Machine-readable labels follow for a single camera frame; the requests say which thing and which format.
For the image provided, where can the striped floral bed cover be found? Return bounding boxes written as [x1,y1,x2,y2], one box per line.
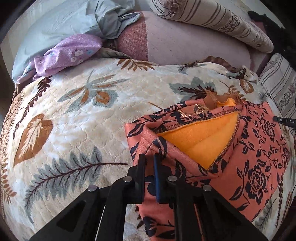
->
[258,52,296,121]

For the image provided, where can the pink quilted bed sheet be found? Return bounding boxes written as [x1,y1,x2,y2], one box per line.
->
[115,11,271,75]

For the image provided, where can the light blue-grey cloth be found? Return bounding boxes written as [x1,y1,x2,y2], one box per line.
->
[12,1,140,81]

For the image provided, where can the orange black floral garment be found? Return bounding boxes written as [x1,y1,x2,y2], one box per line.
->
[125,93,295,240]

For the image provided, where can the black object by pillow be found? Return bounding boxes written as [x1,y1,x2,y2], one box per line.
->
[248,11,295,63]

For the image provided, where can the purple floral garment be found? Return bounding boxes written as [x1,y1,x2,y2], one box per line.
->
[16,34,102,84]

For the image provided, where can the cream leaf-pattern plush blanket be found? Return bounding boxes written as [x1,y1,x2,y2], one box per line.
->
[0,55,296,241]

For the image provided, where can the striped floral pillow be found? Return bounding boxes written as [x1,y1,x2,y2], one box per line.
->
[147,0,274,53]

